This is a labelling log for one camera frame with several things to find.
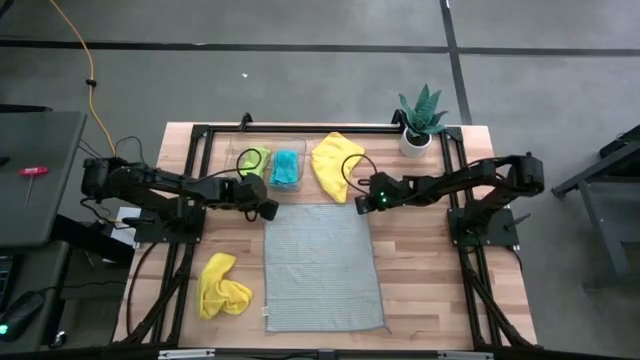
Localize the lime green microfiber towel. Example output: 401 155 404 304
238 146 272 179

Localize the teal microfiber towel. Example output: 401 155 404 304
269 148 301 190

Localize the clear plastic bin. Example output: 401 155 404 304
224 135 308 193

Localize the yellow microfiber towel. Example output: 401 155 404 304
310 131 366 205
196 251 254 320

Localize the grey microfiber towel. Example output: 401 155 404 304
263 202 391 335

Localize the white round plant pot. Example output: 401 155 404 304
399 127 433 159

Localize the green artificial succulent plant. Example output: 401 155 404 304
398 83 449 139

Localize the white flat box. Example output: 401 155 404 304
110 206 141 246

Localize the dark grey side desk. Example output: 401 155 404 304
0 110 88 251

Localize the black metal side table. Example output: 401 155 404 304
551 124 640 291

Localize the black computer mouse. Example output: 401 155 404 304
0 289 46 342

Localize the black left camera cable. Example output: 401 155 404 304
235 147 264 181

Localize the black camera cable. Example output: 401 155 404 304
235 147 264 181
340 153 380 195

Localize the black right camera cable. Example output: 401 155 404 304
340 153 380 195

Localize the silver metal bracket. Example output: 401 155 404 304
158 349 216 360
438 351 494 360

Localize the yellow extension cable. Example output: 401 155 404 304
48 0 119 162

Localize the red T-handle hex key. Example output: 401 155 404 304
18 165 50 207

